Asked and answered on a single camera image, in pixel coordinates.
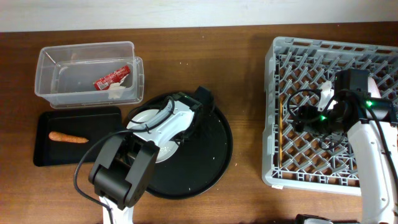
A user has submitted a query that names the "grey plate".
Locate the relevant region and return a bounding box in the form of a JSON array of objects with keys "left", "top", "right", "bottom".
[{"left": 127, "top": 109, "right": 178, "bottom": 163}]

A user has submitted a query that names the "white tissue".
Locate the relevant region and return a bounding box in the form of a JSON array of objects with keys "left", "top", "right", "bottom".
[{"left": 108, "top": 83, "right": 126, "bottom": 100}]

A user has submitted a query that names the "red snack wrapper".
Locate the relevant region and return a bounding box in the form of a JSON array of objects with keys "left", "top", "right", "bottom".
[{"left": 93, "top": 65, "right": 131, "bottom": 90}]

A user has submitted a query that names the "orange carrot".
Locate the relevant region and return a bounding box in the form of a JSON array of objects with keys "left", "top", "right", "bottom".
[{"left": 49, "top": 131, "right": 89, "bottom": 144}]

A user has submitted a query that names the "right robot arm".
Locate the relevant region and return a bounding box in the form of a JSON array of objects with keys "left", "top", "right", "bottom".
[{"left": 290, "top": 69, "right": 397, "bottom": 223}]

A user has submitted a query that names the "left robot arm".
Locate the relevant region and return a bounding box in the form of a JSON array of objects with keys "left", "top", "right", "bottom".
[{"left": 88, "top": 86, "right": 215, "bottom": 223}]

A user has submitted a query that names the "grey dishwasher rack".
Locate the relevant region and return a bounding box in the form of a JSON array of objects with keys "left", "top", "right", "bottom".
[{"left": 262, "top": 37, "right": 397, "bottom": 196}]

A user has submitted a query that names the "round black tray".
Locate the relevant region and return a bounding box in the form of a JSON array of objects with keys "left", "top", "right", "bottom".
[{"left": 127, "top": 92, "right": 233, "bottom": 199}]

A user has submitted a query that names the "black rectangular tray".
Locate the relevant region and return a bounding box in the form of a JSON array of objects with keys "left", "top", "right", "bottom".
[{"left": 33, "top": 106, "right": 123, "bottom": 167}]

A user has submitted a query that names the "clear plastic bin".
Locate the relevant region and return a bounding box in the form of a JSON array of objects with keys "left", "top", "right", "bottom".
[{"left": 34, "top": 41, "right": 144, "bottom": 109}]

